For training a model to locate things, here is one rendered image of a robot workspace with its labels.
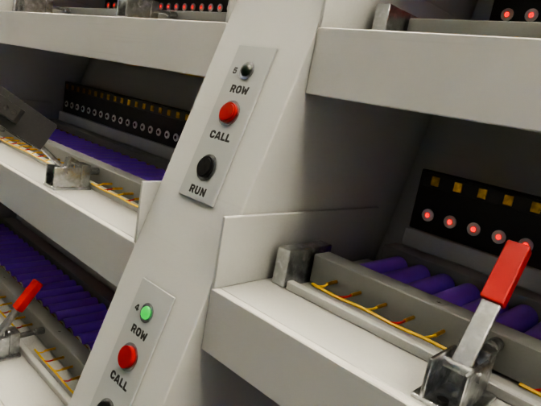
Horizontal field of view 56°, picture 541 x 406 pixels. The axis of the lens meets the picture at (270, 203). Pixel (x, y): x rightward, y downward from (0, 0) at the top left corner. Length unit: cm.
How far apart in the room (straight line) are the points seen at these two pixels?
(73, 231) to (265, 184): 22
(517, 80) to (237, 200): 18
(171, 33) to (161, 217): 18
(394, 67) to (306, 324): 16
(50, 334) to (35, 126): 23
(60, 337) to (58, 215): 14
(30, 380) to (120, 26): 36
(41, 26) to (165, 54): 28
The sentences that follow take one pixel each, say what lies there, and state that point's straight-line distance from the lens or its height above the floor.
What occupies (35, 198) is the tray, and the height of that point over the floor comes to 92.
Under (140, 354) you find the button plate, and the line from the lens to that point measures 39.
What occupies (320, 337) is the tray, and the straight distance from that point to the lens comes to 31.
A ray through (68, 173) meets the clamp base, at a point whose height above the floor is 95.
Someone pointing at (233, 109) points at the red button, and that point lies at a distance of 37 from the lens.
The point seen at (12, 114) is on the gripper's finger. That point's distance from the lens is 52.
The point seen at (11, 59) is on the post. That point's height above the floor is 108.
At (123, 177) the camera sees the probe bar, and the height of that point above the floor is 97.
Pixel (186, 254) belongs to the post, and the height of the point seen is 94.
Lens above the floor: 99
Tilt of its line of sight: 2 degrees up
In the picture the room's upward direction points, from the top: 22 degrees clockwise
